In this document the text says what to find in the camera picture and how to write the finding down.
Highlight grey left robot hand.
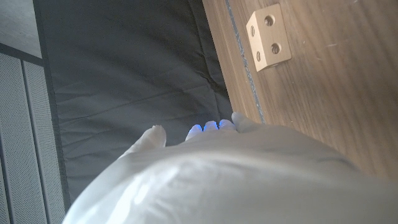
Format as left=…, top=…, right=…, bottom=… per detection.
left=62, top=111, right=398, bottom=224

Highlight wooden block with holes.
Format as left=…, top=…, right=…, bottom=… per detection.
left=246, top=2, right=292, bottom=73

